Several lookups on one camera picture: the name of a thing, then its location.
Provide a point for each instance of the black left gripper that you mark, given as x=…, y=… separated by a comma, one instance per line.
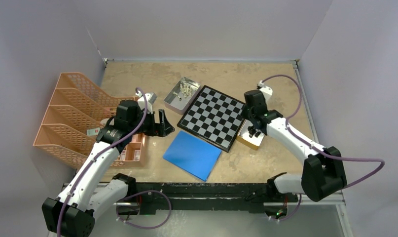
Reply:
x=159, y=129

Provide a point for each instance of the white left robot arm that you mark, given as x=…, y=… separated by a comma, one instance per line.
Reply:
x=76, y=208

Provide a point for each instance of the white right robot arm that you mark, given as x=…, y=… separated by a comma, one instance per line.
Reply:
x=323, y=171

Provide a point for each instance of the yellow tin with black pieces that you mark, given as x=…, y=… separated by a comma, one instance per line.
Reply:
x=244, y=137

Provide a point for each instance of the pink tin with white pieces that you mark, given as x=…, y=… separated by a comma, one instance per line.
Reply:
x=173, y=103

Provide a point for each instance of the white chess pieces pile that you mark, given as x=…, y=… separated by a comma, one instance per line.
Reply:
x=185, y=89

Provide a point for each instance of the blue mat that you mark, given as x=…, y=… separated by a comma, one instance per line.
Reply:
x=192, y=155

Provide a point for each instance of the peach desk organizer tray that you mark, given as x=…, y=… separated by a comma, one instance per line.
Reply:
x=133, y=154

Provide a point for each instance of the black white chessboard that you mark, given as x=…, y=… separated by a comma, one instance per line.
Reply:
x=214, y=117

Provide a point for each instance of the peach mesh file rack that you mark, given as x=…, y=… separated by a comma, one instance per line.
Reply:
x=76, y=106

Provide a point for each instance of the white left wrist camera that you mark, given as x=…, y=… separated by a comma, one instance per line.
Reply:
x=147, y=98

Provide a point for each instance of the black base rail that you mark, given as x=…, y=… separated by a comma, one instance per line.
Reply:
x=254, y=198

